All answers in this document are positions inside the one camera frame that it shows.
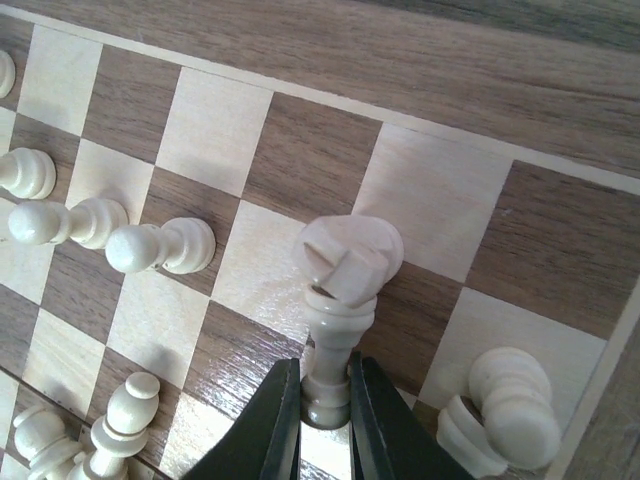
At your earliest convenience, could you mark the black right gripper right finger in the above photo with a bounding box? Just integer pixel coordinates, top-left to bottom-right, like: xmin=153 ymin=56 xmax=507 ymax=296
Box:
xmin=349 ymin=352 xmax=471 ymax=480

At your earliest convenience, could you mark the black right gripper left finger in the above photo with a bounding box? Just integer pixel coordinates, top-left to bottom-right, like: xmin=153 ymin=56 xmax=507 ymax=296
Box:
xmin=183 ymin=358 xmax=301 ymax=479

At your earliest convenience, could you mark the light wooden chess rook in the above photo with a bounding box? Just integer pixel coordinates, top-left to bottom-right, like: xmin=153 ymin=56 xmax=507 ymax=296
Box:
xmin=436 ymin=347 xmax=561 ymax=479

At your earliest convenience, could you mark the light wooden chess pawn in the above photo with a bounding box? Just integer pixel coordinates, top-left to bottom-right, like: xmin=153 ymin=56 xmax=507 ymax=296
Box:
xmin=13 ymin=405 xmax=82 ymax=479
xmin=62 ymin=451 xmax=92 ymax=480
xmin=8 ymin=197 xmax=129 ymax=250
xmin=105 ymin=217 xmax=216 ymax=275
xmin=1 ymin=147 xmax=57 ymax=200

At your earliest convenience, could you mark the wooden chess board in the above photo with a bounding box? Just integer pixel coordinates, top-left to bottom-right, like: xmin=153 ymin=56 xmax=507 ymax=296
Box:
xmin=1 ymin=1 xmax=639 ymax=479

